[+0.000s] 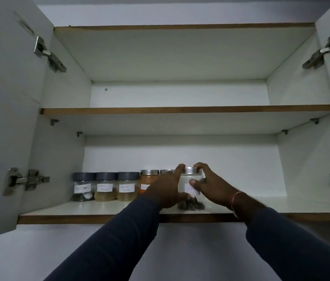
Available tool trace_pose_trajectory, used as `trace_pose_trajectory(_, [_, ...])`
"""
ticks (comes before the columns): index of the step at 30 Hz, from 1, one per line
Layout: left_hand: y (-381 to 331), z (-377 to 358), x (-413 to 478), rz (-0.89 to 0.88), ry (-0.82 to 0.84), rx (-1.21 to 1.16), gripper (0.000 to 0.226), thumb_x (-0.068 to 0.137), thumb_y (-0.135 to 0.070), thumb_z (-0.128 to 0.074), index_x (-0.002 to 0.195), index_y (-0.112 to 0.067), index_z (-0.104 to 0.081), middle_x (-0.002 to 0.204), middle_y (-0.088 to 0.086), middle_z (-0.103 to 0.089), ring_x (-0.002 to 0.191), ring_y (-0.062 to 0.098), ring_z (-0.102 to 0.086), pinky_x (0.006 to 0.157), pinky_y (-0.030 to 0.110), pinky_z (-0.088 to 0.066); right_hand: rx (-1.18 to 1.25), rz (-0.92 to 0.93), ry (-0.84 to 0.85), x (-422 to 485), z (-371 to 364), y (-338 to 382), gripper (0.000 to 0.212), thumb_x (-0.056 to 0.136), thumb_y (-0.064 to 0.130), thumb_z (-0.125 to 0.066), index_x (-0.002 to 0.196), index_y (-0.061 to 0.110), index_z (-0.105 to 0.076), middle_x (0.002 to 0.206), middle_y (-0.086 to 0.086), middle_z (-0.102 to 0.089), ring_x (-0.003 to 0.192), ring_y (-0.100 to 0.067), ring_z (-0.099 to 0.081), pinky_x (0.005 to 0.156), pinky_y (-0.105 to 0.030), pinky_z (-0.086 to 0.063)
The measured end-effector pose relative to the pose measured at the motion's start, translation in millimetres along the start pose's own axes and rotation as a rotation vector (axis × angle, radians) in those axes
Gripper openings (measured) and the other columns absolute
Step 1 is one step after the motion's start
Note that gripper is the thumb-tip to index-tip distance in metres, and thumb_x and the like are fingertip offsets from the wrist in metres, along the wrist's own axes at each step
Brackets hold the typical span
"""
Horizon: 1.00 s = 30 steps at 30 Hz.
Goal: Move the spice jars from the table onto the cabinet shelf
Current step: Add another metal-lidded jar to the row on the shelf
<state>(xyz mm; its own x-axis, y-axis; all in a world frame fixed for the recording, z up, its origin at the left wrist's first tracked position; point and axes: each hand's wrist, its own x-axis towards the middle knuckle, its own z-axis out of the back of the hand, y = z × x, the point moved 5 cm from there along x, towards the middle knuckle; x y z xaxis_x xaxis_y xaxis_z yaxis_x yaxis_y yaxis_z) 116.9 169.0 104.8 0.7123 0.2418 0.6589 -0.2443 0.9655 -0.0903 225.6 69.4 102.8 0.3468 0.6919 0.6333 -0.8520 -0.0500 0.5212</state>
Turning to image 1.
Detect coriander powder jar grey lid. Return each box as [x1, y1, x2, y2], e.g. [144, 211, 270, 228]
[117, 171, 140, 202]

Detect black pepper jar grey lid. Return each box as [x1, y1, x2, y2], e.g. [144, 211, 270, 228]
[72, 172, 97, 202]

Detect orange turmeric jar steel lid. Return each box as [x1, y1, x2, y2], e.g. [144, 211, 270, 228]
[139, 169, 160, 195]

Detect dark-lid spice jar pale contents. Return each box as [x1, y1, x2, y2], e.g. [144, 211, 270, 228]
[94, 172, 118, 202]

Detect red thread bracelet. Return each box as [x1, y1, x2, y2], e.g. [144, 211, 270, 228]
[230, 191, 245, 219]

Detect person's left hand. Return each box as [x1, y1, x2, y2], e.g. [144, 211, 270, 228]
[142, 164, 192, 210]

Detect cloves jar steel lid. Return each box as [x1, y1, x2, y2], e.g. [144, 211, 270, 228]
[177, 166, 206, 211]

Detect white cabinet shelves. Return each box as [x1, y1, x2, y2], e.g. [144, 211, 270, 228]
[0, 0, 330, 242]

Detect person's left forearm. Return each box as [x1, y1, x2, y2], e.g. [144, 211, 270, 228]
[43, 194, 165, 281]

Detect person's right hand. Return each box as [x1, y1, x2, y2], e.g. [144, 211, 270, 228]
[188, 162, 241, 210]

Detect metal cabinet hinge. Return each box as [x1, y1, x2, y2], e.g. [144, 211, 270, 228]
[302, 33, 330, 70]
[2, 167, 51, 196]
[33, 35, 67, 73]

